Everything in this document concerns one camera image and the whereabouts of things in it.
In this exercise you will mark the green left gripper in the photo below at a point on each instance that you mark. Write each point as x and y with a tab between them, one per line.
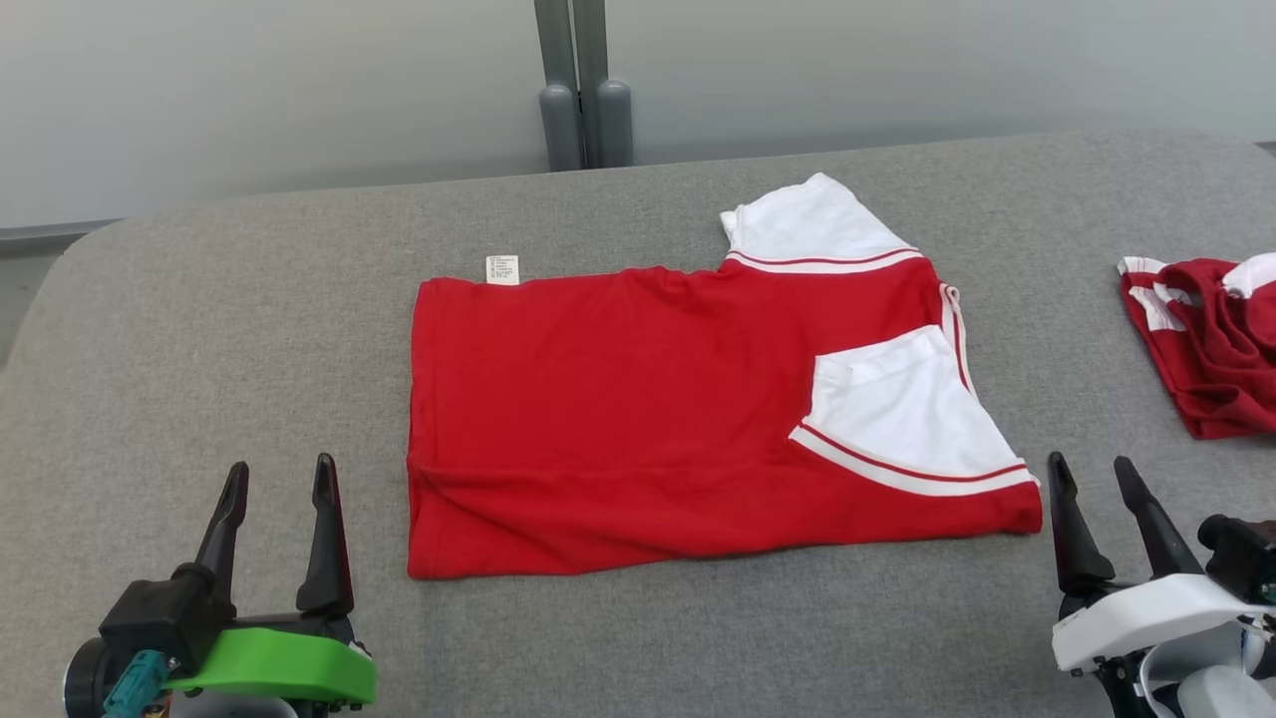
279	663

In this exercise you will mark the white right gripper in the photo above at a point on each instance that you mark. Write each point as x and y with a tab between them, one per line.
1146	618

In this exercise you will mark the red shorts with white stripe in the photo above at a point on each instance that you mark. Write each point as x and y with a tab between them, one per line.
1211	369

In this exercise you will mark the red and white t-shirt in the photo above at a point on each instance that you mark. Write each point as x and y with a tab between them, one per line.
618	419

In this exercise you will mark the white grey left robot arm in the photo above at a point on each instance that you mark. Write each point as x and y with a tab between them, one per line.
229	708

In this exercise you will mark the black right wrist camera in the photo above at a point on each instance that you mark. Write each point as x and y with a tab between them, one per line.
1246	558

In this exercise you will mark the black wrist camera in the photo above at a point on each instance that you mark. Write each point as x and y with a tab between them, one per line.
1246	558
159	618

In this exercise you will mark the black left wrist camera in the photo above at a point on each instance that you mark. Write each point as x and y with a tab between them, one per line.
159	618

